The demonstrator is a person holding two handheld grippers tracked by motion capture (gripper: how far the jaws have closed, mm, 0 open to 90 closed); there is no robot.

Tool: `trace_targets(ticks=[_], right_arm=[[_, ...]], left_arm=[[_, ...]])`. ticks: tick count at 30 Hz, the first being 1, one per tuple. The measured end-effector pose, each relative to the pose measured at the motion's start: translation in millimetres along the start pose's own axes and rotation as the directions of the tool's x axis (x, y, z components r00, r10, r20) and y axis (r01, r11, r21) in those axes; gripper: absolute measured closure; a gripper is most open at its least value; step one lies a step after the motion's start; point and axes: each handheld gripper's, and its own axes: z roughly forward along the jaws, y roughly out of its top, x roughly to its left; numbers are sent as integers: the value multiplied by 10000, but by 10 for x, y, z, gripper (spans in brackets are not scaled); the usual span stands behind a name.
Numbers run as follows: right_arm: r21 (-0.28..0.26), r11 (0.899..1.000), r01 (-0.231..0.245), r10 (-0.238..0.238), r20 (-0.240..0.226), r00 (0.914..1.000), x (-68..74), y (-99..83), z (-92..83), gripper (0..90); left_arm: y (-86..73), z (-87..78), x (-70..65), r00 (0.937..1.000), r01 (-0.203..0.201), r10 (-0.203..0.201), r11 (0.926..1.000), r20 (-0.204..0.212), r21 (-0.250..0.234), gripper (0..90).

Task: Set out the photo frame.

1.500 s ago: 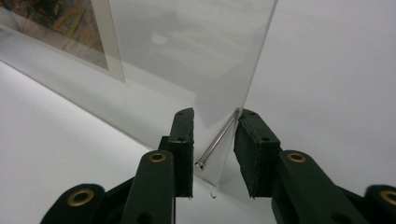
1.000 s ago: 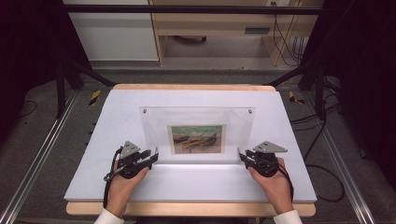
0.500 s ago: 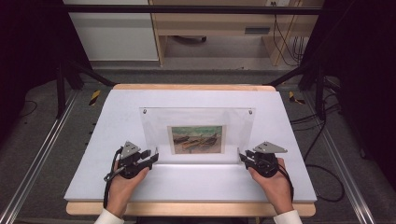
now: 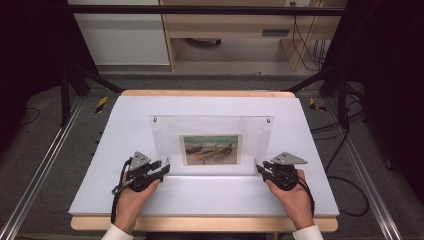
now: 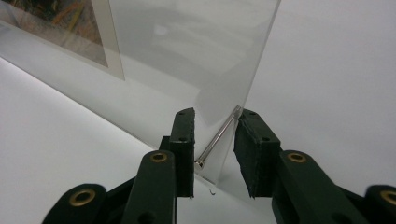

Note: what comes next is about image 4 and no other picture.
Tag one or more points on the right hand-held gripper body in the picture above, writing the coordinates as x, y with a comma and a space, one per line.
286, 175

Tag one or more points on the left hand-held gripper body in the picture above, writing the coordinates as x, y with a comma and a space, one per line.
139, 173

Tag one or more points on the clear acrylic photo frame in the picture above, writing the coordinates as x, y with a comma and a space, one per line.
166, 133

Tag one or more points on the landscape painting print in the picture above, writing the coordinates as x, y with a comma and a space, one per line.
210, 150

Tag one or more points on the person's right hand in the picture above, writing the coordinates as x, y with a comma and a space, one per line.
298, 206

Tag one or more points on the person's left hand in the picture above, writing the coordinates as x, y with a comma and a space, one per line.
131, 208

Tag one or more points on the pale grey board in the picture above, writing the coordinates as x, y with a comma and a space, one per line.
206, 196

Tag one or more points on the wooden table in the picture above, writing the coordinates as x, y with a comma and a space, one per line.
200, 224

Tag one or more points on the person's right white sleeve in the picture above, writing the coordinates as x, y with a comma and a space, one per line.
308, 234

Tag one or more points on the person's white sleeve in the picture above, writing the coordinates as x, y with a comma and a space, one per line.
116, 234
308, 234

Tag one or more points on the person's left white sleeve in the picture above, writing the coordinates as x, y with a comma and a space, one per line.
116, 234

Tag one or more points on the black metal stand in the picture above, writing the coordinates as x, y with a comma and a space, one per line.
342, 96
65, 96

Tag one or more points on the white cabinet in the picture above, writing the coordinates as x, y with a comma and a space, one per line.
123, 40

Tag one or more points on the grey desk label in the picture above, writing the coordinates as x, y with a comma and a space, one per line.
275, 33

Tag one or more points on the dark curtain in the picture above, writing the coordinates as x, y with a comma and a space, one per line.
393, 83
30, 60

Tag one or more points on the wooden desk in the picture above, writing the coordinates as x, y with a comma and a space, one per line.
230, 23

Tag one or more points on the black horizontal metal bar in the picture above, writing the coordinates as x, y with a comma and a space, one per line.
200, 10

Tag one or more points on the aluminium floor rail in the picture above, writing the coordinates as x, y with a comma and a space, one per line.
40, 166
366, 173

